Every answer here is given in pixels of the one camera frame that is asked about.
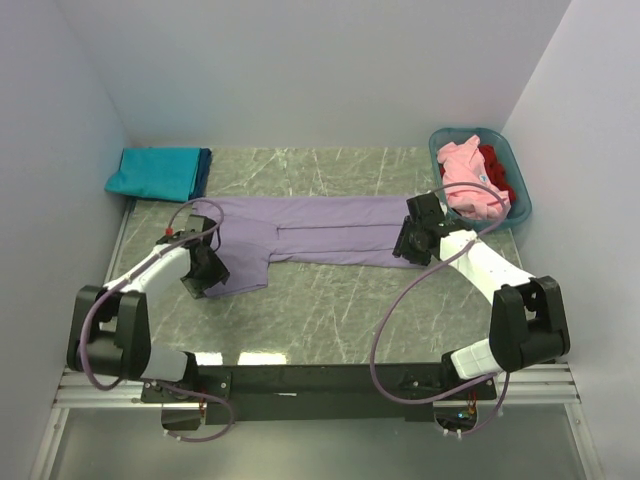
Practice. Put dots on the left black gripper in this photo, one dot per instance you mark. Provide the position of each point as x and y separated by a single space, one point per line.
218 273

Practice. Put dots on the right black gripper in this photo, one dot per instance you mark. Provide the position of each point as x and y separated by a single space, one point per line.
402 247

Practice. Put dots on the purple t shirt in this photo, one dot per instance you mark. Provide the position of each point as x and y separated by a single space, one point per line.
259 231

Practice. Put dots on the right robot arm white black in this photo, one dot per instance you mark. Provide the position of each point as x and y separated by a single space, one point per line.
528 323

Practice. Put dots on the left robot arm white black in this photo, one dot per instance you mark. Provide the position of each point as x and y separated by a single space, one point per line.
110 331

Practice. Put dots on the pink t shirt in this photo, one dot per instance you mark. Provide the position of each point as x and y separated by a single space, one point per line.
470 191

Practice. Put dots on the folded dark blue t shirt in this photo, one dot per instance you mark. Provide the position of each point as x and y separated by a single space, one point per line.
204 162

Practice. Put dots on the red t shirt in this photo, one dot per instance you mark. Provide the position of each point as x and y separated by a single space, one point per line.
496 171

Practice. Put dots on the teal plastic basket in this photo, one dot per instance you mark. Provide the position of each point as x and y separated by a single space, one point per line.
522 208

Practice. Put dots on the folded teal t shirt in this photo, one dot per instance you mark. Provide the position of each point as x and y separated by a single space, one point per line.
167 174

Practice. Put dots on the black base beam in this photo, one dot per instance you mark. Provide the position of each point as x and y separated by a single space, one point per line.
317 392

